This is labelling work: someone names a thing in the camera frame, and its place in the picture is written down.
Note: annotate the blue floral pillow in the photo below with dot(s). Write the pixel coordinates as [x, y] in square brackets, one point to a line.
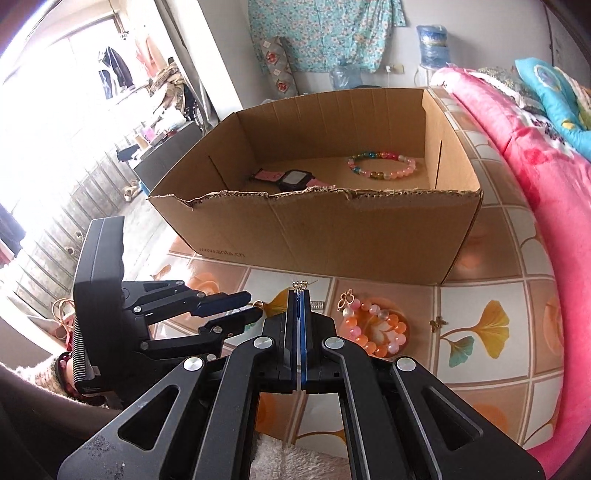
[554, 101]

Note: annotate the grey cabinet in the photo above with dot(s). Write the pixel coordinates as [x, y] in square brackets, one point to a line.
[171, 157]

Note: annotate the beige sandals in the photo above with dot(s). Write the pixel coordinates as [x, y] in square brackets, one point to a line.
[130, 193]

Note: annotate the patterned rolled mat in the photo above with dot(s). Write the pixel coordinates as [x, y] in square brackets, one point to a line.
[277, 67]

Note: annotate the pink hanging garment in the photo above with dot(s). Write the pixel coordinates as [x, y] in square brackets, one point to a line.
[150, 53]

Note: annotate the dark hanging jacket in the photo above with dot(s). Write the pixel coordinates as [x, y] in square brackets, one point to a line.
[114, 69]

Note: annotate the blue water jug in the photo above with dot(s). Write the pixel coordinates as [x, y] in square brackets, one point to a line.
[433, 46]

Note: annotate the empty clear water bottle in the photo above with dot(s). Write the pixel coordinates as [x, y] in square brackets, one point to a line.
[346, 77]

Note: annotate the small silver clip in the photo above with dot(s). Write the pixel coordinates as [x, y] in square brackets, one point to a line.
[316, 305]

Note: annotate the teal floral wall cloth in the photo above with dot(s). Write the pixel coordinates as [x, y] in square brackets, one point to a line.
[323, 32]

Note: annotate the pile of clothes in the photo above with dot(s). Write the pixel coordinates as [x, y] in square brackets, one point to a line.
[173, 87]

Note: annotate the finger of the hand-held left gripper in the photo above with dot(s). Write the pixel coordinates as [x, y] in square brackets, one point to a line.
[240, 321]
[226, 300]

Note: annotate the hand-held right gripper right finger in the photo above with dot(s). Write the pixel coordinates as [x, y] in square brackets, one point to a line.
[323, 360]

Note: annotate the brown cardboard box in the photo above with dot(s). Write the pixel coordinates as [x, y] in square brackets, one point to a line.
[323, 230]

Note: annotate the grey lace cloth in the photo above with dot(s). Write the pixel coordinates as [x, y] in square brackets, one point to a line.
[503, 83]

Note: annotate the person's left forearm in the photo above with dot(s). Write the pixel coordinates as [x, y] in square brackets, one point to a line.
[32, 374]

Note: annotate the white fluffy towel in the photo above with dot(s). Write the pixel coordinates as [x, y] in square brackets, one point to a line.
[300, 461]

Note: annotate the white water dispenser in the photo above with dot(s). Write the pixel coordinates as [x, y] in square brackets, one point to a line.
[427, 76]

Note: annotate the metal railing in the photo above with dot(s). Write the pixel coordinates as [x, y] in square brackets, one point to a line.
[69, 221]

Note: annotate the pink floral blanket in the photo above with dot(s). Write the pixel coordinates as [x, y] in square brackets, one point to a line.
[545, 207]

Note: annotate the small gold earring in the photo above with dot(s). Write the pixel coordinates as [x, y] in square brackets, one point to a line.
[437, 323]
[302, 285]
[344, 300]

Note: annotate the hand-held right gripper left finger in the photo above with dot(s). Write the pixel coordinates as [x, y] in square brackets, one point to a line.
[258, 415]

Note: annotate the wall socket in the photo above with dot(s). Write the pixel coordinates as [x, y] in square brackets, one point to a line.
[395, 69]

